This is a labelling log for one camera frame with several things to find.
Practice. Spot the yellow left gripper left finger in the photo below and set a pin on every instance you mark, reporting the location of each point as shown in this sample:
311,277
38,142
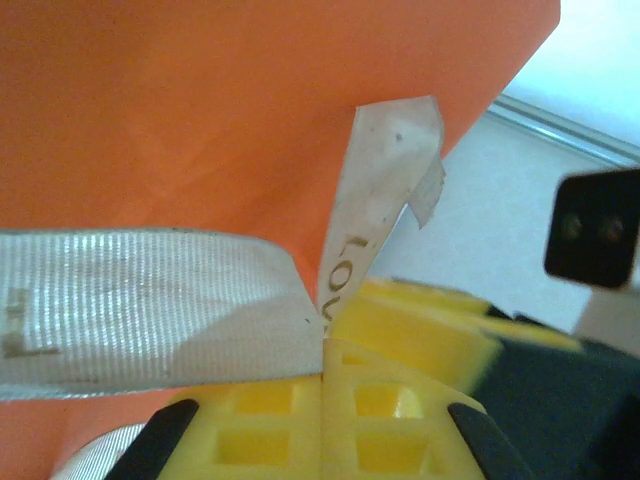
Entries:
260,435

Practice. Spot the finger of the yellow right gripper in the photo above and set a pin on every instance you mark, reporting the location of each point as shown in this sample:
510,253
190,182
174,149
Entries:
415,340
530,335

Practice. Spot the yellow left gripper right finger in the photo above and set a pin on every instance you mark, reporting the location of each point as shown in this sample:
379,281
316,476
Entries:
390,430

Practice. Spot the cream ribbon with gold print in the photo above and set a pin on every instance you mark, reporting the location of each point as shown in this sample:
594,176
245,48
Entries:
150,300

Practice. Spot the orange wrapping paper sheet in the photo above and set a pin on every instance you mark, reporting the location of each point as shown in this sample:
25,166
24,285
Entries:
200,125

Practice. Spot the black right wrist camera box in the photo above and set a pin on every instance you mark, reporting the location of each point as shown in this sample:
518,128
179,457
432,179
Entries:
590,230

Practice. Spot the aluminium side rail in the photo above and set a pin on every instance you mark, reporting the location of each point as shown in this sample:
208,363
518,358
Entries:
560,127

